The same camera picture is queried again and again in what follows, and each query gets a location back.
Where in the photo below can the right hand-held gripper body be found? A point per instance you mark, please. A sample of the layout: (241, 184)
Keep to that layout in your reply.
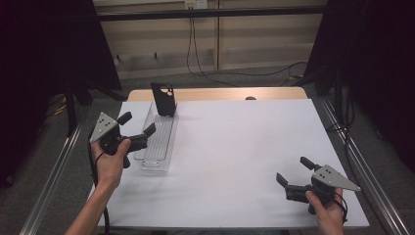
(324, 186)

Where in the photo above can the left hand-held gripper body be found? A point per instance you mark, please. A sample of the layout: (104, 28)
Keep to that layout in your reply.
(109, 137)

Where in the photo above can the clear plastic packaging tray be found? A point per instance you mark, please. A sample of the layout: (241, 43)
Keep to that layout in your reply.
(161, 140)

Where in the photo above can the black phone case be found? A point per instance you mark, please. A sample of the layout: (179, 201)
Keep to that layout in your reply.
(164, 104)

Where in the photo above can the person's right hand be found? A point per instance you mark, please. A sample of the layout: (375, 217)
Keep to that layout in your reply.
(331, 215)

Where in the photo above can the person's left hand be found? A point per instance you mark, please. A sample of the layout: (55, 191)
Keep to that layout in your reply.
(109, 169)

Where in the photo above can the black metal stand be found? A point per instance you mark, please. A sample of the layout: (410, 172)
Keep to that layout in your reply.
(70, 111)
(337, 94)

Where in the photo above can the white table board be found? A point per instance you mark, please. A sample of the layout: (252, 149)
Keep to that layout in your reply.
(244, 147)

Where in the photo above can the dark round table grommet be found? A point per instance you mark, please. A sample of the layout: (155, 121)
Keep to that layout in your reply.
(250, 98)

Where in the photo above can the dark curtain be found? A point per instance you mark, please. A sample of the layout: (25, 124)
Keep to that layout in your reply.
(385, 65)
(32, 65)

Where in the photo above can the black horizontal bar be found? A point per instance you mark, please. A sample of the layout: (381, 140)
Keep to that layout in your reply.
(208, 13)

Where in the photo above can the metal floor rail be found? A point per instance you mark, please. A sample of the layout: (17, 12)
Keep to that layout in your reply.
(49, 186)
(375, 189)

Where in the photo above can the white wall outlet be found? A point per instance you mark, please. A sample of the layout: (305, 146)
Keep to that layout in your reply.
(195, 4)

